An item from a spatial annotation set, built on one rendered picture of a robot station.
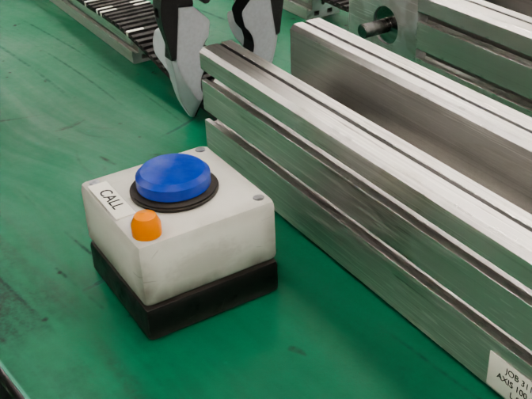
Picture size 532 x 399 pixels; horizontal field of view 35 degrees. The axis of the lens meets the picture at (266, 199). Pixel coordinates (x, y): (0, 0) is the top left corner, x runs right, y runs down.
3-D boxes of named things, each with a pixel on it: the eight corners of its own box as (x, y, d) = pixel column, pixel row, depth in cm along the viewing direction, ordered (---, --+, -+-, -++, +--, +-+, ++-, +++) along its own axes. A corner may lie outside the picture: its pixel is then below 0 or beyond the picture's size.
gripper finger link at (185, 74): (169, 96, 70) (180, -16, 66) (202, 121, 66) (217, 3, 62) (134, 97, 69) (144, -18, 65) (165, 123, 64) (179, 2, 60)
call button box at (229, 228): (93, 269, 50) (76, 176, 47) (235, 218, 54) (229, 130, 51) (150, 343, 44) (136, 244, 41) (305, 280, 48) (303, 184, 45)
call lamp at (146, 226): (127, 230, 42) (123, 210, 42) (154, 222, 43) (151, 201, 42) (139, 245, 41) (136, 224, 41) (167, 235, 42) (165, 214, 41)
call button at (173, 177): (127, 195, 47) (122, 163, 45) (191, 173, 48) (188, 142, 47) (157, 227, 44) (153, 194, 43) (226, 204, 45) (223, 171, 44)
